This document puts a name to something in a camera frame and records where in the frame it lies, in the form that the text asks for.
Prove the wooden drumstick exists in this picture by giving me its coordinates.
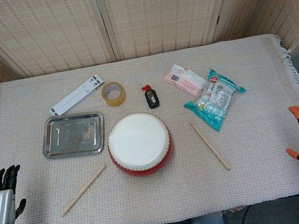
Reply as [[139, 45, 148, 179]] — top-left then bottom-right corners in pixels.
[[54, 164, 114, 216], [189, 115, 232, 176]]

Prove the stainless steel tray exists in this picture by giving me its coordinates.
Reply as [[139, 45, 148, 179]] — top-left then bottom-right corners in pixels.
[[36, 107, 110, 164]]

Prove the red drum with white skin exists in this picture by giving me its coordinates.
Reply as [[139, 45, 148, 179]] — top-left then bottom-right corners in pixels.
[[102, 107, 179, 183]]

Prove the beige woven table cloth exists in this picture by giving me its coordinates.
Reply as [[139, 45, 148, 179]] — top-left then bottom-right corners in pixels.
[[0, 28, 299, 224]]

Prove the teal plastic snack bag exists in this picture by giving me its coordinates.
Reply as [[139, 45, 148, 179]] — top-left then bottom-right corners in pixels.
[[178, 63, 253, 137]]

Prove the roll of yellowish packing tape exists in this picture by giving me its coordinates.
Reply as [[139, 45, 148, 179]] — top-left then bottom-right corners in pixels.
[[99, 79, 128, 110]]

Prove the pink plastic package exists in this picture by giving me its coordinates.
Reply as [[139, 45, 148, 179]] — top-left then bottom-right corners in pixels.
[[161, 59, 209, 101]]

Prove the dark bottle with red cap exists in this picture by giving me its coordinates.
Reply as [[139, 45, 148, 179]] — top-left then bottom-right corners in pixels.
[[141, 83, 161, 110]]

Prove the bamboo folding screen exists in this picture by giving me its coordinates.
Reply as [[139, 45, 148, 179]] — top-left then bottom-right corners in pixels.
[[0, 0, 299, 116]]

